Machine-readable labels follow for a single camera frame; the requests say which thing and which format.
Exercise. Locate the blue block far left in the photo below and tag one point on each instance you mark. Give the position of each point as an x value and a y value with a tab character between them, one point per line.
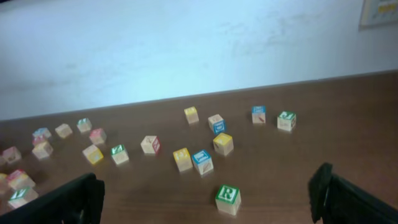
44	132

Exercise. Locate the yellow block near A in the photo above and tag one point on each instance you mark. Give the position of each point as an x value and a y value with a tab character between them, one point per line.
42	150

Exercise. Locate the green Z block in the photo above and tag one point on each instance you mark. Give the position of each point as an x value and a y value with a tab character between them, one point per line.
119	154

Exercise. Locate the yellow block beside blue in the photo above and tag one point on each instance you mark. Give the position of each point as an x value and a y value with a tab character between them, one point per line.
183	159

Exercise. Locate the plain wood block top left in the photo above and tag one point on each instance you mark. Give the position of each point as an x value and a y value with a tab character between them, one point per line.
64	131

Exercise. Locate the plain wood block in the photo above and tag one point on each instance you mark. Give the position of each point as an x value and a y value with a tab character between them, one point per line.
64	131
93	154

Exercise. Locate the green V block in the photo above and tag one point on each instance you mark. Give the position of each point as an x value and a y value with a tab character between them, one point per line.
22	197

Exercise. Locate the plain wood block centre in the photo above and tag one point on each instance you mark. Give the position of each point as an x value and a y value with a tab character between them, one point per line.
93	154

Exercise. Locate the green L block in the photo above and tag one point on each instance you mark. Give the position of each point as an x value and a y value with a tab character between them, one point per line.
84	125

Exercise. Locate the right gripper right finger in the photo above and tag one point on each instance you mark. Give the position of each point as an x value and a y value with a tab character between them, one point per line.
333	199

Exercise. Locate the blue picture block right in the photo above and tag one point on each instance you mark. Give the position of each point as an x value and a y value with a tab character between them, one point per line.
202	162

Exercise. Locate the white picture block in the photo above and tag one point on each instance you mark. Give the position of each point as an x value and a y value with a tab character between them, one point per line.
150	145

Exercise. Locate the yellow block top right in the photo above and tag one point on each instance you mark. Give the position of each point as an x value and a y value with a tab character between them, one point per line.
191	115

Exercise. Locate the green J block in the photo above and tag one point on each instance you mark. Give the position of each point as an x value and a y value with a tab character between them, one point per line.
286	121

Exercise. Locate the red picture block centre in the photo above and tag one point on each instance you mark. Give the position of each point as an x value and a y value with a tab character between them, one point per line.
98	136

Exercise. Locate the yellow block beside A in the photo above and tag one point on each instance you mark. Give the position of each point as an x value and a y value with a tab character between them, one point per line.
4	186

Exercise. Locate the red 9 block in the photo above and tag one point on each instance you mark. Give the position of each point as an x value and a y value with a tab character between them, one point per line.
11	155

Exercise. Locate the red a block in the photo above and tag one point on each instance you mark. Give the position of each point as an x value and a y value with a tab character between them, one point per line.
38	140
19	179

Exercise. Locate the red A block upper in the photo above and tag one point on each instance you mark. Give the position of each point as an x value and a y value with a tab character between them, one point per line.
38	140

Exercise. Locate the green R block right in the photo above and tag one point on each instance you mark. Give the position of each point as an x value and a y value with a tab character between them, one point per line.
228	199

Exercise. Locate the wall poster corner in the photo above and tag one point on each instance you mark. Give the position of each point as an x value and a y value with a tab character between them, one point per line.
378	13

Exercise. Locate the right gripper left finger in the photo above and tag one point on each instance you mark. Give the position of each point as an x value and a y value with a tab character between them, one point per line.
78	201

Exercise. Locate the blue X block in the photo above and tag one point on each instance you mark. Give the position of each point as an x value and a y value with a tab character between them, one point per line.
259	114

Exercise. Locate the wood block blue side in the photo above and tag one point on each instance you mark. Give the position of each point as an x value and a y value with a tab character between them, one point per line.
217	124

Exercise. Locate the red A block lower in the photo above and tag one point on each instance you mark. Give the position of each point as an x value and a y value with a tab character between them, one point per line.
19	179

